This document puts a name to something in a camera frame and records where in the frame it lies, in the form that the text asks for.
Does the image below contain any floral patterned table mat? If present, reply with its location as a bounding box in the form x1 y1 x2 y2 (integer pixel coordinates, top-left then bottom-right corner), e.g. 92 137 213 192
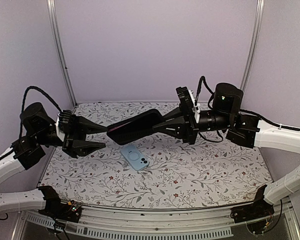
41 101 273 210

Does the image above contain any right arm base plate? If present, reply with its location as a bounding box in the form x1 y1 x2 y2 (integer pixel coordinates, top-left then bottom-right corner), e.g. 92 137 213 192
230 200 275 223

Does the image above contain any front aluminium rail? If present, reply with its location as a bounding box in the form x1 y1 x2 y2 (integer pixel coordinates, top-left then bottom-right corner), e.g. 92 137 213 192
12 198 300 240

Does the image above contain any black phone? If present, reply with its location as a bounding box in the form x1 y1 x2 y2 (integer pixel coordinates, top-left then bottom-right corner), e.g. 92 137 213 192
106 109 164 145

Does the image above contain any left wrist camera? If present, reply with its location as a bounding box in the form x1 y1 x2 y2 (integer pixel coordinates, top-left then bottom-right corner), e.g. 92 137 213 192
58 110 72 133

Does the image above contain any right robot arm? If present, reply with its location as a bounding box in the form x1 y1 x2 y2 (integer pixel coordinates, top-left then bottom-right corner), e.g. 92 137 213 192
152 83 300 218

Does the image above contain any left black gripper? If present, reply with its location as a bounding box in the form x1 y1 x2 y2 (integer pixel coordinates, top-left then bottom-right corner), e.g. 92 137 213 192
36 113 109 158

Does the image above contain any aluminium frame post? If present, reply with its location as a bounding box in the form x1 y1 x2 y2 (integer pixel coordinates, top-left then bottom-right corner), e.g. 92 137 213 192
46 0 78 107
240 0 265 92

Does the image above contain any right camera cable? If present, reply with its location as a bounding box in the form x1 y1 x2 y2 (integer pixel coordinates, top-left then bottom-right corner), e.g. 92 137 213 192
194 76 216 101

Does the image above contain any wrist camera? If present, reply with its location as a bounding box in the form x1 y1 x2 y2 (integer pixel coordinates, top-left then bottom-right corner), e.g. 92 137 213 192
176 86 194 117
58 110 72 133

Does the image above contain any camera cable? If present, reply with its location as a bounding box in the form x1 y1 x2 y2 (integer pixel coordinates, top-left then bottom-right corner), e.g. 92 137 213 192
19 86 65 113
194 76 216 101

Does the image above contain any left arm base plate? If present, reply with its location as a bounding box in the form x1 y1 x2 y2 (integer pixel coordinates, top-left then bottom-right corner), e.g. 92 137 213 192
38 200 82 223

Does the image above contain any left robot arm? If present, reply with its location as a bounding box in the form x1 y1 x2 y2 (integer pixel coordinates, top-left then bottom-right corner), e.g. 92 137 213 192
0 102 108 219

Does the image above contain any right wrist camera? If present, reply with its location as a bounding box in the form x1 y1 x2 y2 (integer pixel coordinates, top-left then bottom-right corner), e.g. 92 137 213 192
176 86 194 117

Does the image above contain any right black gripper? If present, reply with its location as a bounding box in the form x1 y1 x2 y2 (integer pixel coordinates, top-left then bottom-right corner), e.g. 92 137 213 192
152 103 232 146

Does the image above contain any left camera cable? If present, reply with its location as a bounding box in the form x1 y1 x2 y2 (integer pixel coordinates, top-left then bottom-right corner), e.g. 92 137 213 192
19 86 65 113

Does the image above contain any left aluminium frame post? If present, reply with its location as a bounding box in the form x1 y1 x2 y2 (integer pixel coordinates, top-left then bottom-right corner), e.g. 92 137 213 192
46 0 78 107

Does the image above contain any right aluminium frame post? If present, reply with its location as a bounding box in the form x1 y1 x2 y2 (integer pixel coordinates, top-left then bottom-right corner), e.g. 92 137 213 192
240 0 265 92

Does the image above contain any light blue phone case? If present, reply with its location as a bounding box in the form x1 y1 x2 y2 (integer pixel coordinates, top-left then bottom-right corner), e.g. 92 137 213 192
120 145 150 171

